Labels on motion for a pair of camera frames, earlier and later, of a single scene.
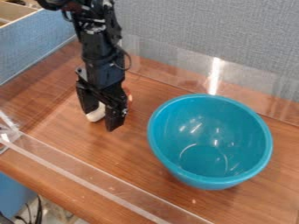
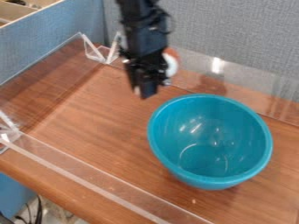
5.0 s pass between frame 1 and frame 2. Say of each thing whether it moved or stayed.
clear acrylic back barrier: stayed
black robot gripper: moved
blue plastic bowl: stayed
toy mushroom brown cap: moved
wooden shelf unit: stayed
